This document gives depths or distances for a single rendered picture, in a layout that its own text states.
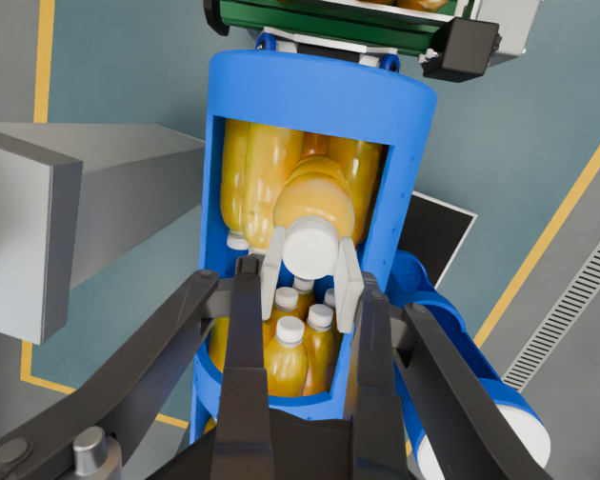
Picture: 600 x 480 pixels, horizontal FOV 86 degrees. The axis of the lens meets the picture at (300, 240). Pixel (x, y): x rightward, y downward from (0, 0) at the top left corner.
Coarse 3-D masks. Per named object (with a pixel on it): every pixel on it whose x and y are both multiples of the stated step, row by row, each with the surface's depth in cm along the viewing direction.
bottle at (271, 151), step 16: (256, 128) 38; (272, 128) 37; (256, 144) 39; (272, 144) 38; (288, 144) 38; (256, 160) 39; (272, 160) 39; (288, 160) 39; (256, 176) 40; (272, 176) 39; (256, 192) 40; (272, 192) 40; (256, 208) 41; (272, 208) 41; (256, 224) 42; (272, 224) 42; (256, 240) 43
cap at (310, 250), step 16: (304, 224) 22; (320, 224) 22; (288, 240) 21; (304, 240) 21; (320, 240) 21; (336, 240) 22; (288, 256) 22; (304, 256) 22; (320, 256) 22; (336, 256) 22; (304, 272) 22; (320, 272) 22
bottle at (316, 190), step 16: (304, 160) 36; (320, 160) 35; (288, 176) 36; (304, 176) 28; (320, 176) 28; (336, 176) 30; (288, 192) 26; (304, 192) 25; (320, 192) 25; (336, 192) 26; (288, 208) 25; (304, 208) 24; (320, 208) 24; (336, 208) 24; (352, 208) 27; (288, 224) 24; (336, 224) 24; (352, 224) 26
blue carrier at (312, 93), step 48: (240, 96) 32; (288, 96) 29; (336, 96) 29; (384, 96) 30; (432, 96) 34; (384, 192) 34; (384, 240) 38; (384, 288) 44; (192, 384) 53; (336, 384) 43; (192, 432) 57
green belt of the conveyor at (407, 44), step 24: (240, 0) 55; (264, 0) 55; (456, 0) 54; (240, 24) 58; (264, 24) 58; (288, 24) 57; (312, 24) 56; (336, 24) 56; (360, 24) 55; (384, 24) 55; (408, 24) 55; (408, 48) 57
